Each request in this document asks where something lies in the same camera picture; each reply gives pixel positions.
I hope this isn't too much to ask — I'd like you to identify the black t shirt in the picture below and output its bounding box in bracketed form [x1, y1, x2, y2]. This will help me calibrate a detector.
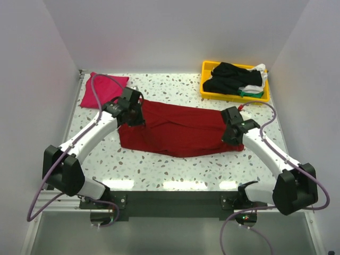
[203, 62, 246, 96]

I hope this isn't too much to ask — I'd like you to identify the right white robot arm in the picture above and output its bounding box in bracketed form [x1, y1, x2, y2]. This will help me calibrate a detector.
[221, 107, 318, 215]

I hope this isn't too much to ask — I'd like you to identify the green t shirt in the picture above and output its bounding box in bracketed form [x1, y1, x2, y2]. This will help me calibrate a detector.
[237, 90, 264, 98]

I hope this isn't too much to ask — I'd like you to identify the folded pink t shirt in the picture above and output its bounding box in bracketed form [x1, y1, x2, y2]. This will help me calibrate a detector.
[80, 72, 130, 109]

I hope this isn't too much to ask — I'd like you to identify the dark red t shirt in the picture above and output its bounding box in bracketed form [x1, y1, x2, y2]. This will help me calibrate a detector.
[118, 100, 244, 158]

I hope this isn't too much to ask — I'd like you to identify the white t shirt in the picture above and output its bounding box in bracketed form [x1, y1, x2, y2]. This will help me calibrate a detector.
[239, 64, 268, 94]

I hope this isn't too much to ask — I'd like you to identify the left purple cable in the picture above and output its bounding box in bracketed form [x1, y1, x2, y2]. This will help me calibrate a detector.
[26, 73, 127, 228]

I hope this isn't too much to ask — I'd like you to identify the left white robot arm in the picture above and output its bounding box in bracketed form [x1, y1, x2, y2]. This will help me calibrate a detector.
[42, 88, 145, 208]

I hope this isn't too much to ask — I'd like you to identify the aluminium frame rail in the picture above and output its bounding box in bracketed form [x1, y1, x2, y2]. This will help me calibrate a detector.
[34, 70, 87, 212]

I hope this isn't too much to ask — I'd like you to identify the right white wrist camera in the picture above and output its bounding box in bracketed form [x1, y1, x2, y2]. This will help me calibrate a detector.
[237, 105, 252, 121]

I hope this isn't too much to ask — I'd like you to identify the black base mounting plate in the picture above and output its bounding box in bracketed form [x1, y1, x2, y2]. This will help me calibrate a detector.
[79, 190, 268, 222]

